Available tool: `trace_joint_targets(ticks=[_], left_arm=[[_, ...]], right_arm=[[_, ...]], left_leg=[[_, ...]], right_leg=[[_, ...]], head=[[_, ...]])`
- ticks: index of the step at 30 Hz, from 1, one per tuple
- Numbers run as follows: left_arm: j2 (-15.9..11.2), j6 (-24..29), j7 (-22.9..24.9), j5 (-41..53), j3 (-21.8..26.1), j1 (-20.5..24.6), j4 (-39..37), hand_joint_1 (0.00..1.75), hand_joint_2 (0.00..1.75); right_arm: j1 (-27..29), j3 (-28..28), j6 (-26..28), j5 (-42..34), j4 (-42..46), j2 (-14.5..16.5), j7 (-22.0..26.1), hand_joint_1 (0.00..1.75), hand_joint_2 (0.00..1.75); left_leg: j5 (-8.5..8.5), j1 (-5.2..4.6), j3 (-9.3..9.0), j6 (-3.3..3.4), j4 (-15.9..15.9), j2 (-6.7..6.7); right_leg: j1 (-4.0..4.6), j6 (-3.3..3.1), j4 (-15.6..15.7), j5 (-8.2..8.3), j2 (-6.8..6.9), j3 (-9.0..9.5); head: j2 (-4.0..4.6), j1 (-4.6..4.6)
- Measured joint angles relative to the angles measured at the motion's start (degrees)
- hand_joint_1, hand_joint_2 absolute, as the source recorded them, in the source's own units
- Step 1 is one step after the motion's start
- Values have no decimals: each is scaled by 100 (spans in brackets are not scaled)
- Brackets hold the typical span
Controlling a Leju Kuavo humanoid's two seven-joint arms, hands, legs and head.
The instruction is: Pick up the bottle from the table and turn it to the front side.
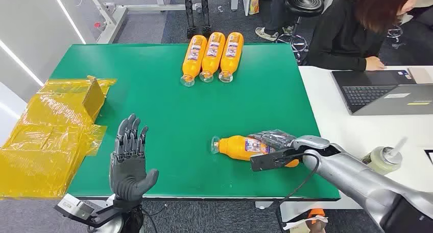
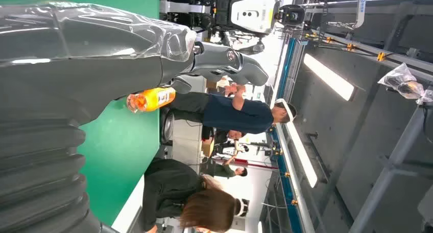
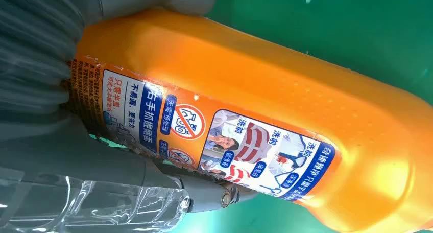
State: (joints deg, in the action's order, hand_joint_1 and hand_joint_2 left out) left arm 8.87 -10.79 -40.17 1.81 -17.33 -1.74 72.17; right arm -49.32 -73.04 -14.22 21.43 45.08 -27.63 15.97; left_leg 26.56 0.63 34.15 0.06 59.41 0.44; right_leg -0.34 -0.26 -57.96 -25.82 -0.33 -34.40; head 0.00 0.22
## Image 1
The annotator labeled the tan notebook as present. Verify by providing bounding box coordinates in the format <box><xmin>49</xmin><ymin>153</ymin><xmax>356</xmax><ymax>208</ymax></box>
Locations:
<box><xmin>407</xmin><ymin>67</ymin><xmax>433</xmax><ymax>85</ymax></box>

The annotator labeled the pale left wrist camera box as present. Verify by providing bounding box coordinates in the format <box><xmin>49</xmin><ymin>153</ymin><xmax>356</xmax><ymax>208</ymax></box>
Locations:
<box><xmin>54</xmin><ymin>193</ymin><xmax>96</xmax><ymax>223</ymax></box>

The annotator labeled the green table mat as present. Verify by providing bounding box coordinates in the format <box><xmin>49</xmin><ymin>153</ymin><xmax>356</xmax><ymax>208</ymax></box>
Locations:
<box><xmin>50</xmin><ymin>43</ymin><xmax>341</xmax><ymax>201</ymax></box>

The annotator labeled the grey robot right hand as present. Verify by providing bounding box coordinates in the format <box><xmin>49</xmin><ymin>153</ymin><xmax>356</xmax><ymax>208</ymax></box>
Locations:
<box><xmin>248</xmin><ymin>129</ymin><xmax>298</xmax><ymax>151</ymax></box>

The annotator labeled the black robot leg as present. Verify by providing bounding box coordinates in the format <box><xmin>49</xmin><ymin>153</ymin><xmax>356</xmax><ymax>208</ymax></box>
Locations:
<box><xmin>176</xmin><ymin>0</ymin><xmax>198</xmax><ymax>39</ymax></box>
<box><xmin>198</xmin><ymin>0</ymin><xmax>213</xmax><ymax>36</ymax></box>

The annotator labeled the dark grey laptop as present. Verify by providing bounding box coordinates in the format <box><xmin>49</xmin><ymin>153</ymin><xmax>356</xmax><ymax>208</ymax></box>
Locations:
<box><xmin>330</xmin><ymin>68</ymin><xmax>433</xmax><ymax>117</ymax></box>

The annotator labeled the white metal frame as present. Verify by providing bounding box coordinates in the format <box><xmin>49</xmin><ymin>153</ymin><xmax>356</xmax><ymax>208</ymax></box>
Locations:
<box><xmin>84</xmin><ymin>0</ymin><xmax>240</xmax><ymax>44</ymax></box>

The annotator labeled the chrome stool base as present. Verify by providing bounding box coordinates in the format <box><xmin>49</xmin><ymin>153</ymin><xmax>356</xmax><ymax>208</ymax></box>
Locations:
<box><xmin>387</xmin><ymin>25</ymin><xmax>404</xmax><ymax>50</ymax></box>

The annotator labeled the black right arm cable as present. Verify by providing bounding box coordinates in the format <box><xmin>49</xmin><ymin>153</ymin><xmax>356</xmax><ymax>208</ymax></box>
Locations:
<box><xmin>278</xmin><ymin>152</ymin><xmax>321</xmax><ymax>213</ymax></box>

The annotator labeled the black round stool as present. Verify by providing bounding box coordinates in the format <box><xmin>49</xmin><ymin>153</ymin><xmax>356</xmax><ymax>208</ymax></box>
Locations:
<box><xmin>275</xmin><ymin>0</ymin><xmax>325</xmax><ymax>63</ymax></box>

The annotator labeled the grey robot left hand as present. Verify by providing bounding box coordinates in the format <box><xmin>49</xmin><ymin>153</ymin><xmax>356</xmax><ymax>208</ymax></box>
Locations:
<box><xmin>109</xmin><ymin>113</ymin><xmax>160</xmax><ymax>202</ymax></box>

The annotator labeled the person's hand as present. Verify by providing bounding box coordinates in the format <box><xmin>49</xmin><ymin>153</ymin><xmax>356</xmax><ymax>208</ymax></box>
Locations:
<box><xmin>365</xmin><ymin>56</ymin><xmax>387</xmax><ymax>72</ymax></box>

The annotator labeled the milk tea cup with straw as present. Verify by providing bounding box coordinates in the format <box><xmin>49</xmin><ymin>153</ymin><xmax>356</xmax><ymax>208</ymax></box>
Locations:
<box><xmin>361</xmin><ymin>136</ymin><xmax>408</xmax><ymax>176</ymax></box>

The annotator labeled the orange and white object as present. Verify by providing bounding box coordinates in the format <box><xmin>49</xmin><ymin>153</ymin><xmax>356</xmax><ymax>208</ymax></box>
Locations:
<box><xmin>282</xmin><ymin>208</ymin><xmax>329</xmax><ymax>233</ymax></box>

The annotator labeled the yellow plastic-wrapped cardboard box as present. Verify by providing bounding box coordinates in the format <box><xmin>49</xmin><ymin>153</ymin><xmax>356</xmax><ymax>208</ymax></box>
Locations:
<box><xmin>0</xmin><ymin>76</ymin><xmax>117</xmax><ymax>200</ymax></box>

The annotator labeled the orange juice bottle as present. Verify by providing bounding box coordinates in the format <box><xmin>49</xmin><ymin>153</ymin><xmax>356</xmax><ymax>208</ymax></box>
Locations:
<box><xmin>218</xmin><ymin>32</ymin><xmax>245</xmax><ymax>83</ymax></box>
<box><xmin>199</xmin><ymin>32</ymin><xmax>226</xmax><ymax>83</ymax></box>
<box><xmin>180</xmin><ymin>35</ymin><xmax>208</xmax><ymax>87</ymax></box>
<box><xmin>210</xmin><ymin>135</ymin><xmax>300</xmax><ymax>168</ymax></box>

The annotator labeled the person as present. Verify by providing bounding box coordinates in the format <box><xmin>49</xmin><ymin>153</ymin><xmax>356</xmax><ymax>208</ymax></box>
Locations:
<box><xmin>306</xmin><ymin>0</ymin><xmax>422</xmax><ymax>72</ymax></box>
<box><xmin>254</xmin><ymin>0</ymin><xmax>296</xmax><ymax>42</ymax></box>

